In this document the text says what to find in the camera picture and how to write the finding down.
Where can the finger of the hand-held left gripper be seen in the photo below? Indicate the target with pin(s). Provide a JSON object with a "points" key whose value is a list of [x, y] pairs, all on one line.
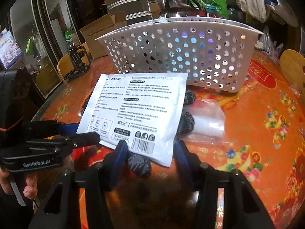
{"points": [[83, 139], [69, 128]]}

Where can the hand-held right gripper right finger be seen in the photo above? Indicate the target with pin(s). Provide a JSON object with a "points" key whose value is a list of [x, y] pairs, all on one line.
{"points": [[182, 157]]}

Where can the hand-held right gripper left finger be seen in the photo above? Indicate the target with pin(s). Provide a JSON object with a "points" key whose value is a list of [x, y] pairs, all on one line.
{"points": [[120, 157]]}

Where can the grey knit glove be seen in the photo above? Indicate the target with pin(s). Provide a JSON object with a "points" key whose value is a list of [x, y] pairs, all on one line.
{"points": [[140, 165]]}

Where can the white printed packet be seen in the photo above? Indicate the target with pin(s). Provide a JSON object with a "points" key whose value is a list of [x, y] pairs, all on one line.
{"points": [[133, 105]]}

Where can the white perforated plastic basket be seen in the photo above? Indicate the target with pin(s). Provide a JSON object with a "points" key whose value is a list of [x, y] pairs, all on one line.
{"points": [[166, 59]]}

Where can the purple tissue pack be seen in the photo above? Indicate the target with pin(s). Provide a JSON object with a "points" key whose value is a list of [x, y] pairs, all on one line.
{"points": [[210, 51]]}

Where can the person's left hand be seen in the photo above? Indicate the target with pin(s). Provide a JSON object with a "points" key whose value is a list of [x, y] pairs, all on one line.
{"points": [[31, 184]]}

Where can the clear plastic bag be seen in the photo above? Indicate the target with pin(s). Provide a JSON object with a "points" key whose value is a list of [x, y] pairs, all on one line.
{"points": [[207, 124], [269, 43]]}

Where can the wooden chair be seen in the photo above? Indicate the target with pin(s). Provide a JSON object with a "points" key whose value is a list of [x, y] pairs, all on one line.
{"points": [[293, 64], [62, 66]]}

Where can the black folding phone stand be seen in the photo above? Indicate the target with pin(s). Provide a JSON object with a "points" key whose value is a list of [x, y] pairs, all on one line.
{"points": [[77, 62]]}

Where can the open cardboard box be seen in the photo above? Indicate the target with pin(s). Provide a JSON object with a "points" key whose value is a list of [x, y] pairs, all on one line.
{"points": [[95, 38]]}

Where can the red floral tablecloth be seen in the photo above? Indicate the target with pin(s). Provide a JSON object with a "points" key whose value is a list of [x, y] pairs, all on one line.
{"points": [[262, 100]]}

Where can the grey stacked container tower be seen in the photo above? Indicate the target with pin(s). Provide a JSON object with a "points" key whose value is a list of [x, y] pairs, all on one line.
{"points": [[128, 2]]}

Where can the stainless steel kettle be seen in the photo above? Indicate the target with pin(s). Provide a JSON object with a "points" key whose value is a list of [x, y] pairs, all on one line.
{"points": [[171, 2]]}

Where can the green shopping bag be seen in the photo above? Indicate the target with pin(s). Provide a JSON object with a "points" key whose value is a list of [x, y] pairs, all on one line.
{"points": [[209, 0]]}

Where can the cream tote bag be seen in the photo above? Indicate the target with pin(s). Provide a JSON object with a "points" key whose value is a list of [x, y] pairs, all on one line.
{"points": [[250, 0]]}

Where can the white navy shopping bag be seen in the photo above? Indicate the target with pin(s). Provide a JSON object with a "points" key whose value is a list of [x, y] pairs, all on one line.
{"points": [[278, 0]]}

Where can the wall poster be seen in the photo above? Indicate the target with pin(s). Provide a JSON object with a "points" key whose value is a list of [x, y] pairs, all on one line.
{"points": [[9, 50]]}

